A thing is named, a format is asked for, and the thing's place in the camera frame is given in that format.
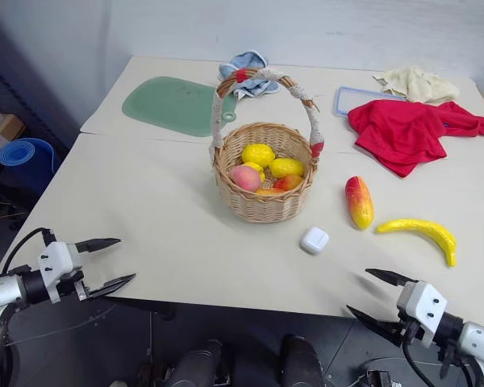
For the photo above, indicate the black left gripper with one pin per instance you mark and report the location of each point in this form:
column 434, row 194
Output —
column 69, row 284

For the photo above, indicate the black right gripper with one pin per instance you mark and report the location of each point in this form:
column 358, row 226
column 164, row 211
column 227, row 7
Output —
column 412, row 329

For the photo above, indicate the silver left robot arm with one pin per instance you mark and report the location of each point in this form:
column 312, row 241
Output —
column 0, row 290

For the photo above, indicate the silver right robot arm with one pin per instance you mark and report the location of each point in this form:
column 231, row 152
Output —
column 478, row 340

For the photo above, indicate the orange toy fruit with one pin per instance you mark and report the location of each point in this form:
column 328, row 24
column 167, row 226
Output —
column 269, row 191

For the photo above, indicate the yellow toy banana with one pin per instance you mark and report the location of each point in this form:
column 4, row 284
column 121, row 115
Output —
column 427, row 231

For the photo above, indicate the white earbud case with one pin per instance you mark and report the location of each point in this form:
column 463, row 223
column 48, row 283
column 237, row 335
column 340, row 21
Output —
column 314, row 240

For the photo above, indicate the long red yellow toy mango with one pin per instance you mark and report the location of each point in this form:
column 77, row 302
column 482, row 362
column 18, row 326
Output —
column 359, row 201

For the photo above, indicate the dark rounded shape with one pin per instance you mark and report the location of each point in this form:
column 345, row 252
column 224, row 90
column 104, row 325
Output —
column 197, row 367
column 302, row 363

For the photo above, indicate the blue rolled foam mat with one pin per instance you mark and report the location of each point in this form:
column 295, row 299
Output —
column 28, row 159

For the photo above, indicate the small red orange toy mango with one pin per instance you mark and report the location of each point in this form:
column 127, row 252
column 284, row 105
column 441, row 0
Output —
column 288, row 182

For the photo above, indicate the pink toy peach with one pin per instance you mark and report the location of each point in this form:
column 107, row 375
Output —
column 245, row 177

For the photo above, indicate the yellow toy lemon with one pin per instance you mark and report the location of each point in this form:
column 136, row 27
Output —
column 258, row 153
column 287, row 167
column 253, row 166

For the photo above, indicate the brown cardboard box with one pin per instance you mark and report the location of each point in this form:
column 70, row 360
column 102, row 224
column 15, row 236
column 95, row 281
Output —
column 2, row 133

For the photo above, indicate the green cutting board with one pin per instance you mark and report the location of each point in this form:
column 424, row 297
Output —
column 165, row 105

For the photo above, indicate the red crumpled shirt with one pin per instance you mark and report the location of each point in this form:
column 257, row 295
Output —
column 399, row 129

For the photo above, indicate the clear lid with blue rim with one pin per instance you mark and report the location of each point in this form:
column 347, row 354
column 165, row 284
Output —
column 359, row 96

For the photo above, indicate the beige crumpled towel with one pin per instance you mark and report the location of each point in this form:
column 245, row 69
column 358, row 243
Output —
column 419, row 86

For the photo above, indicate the blue crumpled towel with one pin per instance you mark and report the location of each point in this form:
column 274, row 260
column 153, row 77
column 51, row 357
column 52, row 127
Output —
column 248, row 60

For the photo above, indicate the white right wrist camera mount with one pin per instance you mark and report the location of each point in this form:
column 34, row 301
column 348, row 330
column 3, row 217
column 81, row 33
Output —
column 425, row 306

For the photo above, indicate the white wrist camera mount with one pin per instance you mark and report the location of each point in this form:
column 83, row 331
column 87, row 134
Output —
column 55, row 258
column 425, row 306

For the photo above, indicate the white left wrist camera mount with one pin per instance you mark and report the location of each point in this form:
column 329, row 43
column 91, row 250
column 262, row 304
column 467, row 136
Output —
column 55, row 258

